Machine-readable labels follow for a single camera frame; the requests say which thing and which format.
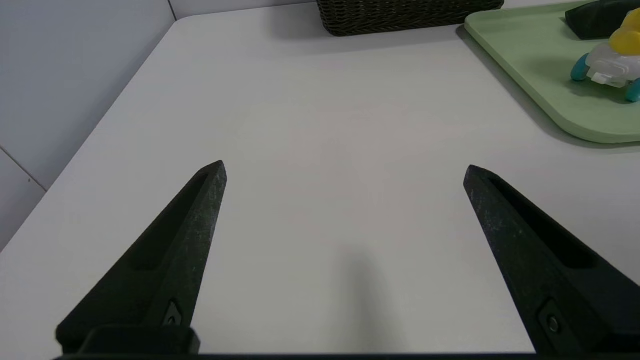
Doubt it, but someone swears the light green plastic tray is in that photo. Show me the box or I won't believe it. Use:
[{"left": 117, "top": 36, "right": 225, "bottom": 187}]
[{"left": 464, "top": 0, "right": 640, "bottom": 145}]

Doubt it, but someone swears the yellow duck toy car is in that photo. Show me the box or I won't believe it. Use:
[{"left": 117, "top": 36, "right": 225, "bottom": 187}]
[{"left": 570, "top": 9, "right": 640, "bottom": 103}]

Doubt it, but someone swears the dark brown wicker basket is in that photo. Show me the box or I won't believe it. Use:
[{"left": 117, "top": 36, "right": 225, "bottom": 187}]
[{"left": 316, "top": 0, "right": 505, "bottom": 37}]

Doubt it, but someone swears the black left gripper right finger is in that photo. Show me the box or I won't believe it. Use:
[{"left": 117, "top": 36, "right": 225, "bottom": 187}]
[{"left": 463, "top": 164, "right": 640, "bottom": 355}]

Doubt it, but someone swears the black soft pouch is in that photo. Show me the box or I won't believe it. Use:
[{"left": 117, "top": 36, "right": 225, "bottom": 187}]
[{"left": 565, "top": 0, "right": 640, "bottom": 41}]

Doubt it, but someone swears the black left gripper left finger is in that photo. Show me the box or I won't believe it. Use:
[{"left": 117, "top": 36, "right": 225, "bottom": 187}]
[{"left": 55, "top": 160, "right": 228, "bottom": 353}]

